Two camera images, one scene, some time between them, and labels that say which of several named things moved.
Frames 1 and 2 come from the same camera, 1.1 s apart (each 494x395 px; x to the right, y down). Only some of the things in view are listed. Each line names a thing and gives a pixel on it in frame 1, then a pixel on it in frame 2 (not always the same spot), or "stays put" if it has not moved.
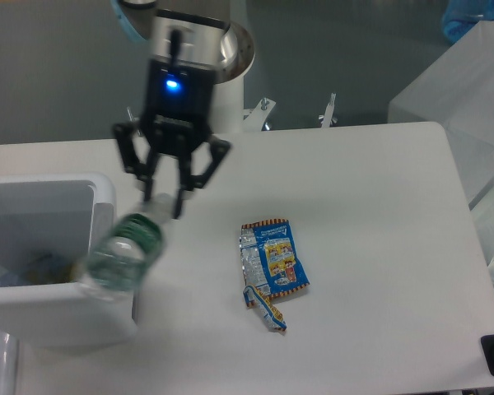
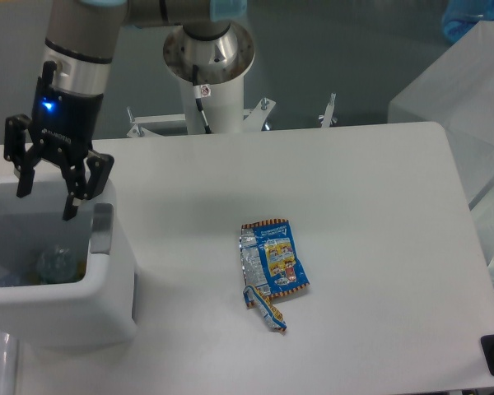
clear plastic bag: (1, 361) stays put
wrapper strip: (273, 319) stays put
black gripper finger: (188, 181) to (85, 180)
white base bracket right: (255, 120) stays put
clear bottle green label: (120, 262) to (56, 264)
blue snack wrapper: (272, 262) stays put
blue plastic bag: (460, 16) stays put
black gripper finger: (132, 161) to (20, 154)
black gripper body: (179, 104) to (69, 114)
